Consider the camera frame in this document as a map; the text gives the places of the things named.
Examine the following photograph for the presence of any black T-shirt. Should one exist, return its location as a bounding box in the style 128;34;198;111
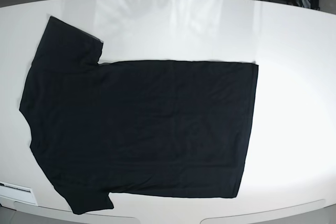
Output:
19;17;258;215

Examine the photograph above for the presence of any white label sticker on table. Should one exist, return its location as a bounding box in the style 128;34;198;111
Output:
0;182;38;206

